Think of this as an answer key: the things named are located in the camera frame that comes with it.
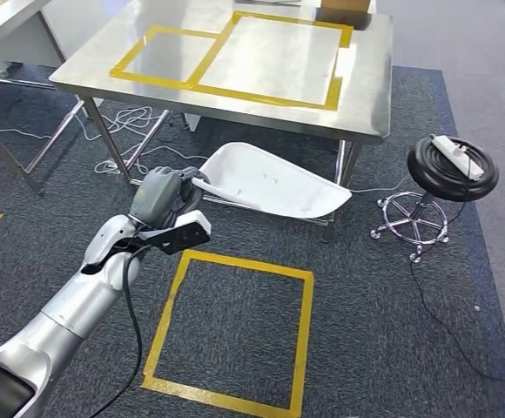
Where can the steel side table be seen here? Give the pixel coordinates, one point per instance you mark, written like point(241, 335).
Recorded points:
point(0, 17)

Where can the white power strip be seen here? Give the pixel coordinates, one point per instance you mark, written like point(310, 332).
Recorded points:
point(457, 156)

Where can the black round stool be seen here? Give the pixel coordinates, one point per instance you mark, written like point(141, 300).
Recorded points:
point(435, 173)

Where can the steel workbench table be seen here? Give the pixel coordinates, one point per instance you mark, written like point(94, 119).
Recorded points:
point(365, 104)

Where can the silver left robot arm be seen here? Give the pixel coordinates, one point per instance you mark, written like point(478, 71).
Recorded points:
point(69, 306)

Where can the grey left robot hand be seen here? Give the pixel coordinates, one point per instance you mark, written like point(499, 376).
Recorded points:
point(161, 196)

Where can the white curved plastic part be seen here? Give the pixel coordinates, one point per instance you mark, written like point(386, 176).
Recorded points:
point(278, 184)

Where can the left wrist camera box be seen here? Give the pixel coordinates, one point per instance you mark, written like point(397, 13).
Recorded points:
point(183, 233)

